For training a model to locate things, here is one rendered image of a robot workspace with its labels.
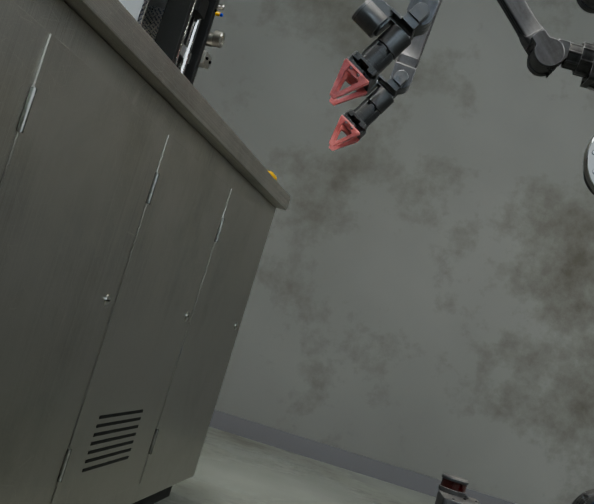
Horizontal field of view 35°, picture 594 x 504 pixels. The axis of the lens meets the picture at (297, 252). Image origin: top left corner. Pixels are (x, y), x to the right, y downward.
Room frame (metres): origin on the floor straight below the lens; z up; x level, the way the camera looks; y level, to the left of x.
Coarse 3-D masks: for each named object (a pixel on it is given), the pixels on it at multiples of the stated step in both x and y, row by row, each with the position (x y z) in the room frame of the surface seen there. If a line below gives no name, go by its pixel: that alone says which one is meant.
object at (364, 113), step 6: (366, 102) 2.40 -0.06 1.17; (360, 108) 2.40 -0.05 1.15; (366, 108) 2.40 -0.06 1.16; (372, 108) 2.40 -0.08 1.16; (348, 114) 2.39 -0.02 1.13; (354, 114) 2.38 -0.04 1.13; (360, 114) 2.40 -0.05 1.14; (366, 114) 2.40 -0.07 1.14; (372, 114) 2.40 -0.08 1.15; (378, 114) 2.41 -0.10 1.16; (354, 120) 2.42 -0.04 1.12; (360, 120) 2.38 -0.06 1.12; (366, 120) 2.40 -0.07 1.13; (372, 120) 2.42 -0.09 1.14; (360, 126) 2.39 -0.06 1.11; (366, 126) 2.38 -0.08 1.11
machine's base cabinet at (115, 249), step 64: (0, 0) 0.97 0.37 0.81; (0, 64) 1.00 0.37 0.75; (64, 64) 1.14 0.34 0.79; (128, 64) 1.33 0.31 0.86; (0, 128) 1.05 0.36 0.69; (64, 128) 1.20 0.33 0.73; (128, 128) 1.40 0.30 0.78; (192, 128) 1.69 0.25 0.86; (0, 192) 1.09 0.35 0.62; (64, 192) 1.25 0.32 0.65; (128, 192) 1.47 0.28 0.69; (192, 192) 1.79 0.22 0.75; (256, 192) 2.29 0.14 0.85; (0, 256) 1.14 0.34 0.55; (64, 256) 1.32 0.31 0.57; (128, 256) 1.57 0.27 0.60; (192, 256) 1.92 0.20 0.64; (256, 256) 2.49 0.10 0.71; (0, 320) 1.19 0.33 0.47; (64, 320) 1.39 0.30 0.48; (128, 320) 1.66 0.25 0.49; (192, 320) 2.07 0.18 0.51; (0, 384) 1.25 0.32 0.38; (64, 384) 1.46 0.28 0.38; (128, 384) 1.77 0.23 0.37; (192, 384) 2.24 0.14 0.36; (0, 448) 1.31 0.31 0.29; (64, 448) 1.55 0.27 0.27; (128, 448) 1.89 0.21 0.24; (192, 448) 2.44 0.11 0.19
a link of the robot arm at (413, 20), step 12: (372, 0) 1.91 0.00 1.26; (360, 12) 1.91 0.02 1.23; (372, 12) 1.90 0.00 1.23; (384, 12) 1.91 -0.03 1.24; (396, 12) 1.90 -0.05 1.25; (408, 12) 1.89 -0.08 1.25; (420, 12) 1.88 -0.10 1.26; (360, 24) 1.92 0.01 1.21; (372, 24) 1.91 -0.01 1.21; (408, 24) 1.89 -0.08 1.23; (372, 36) 1.94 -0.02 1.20
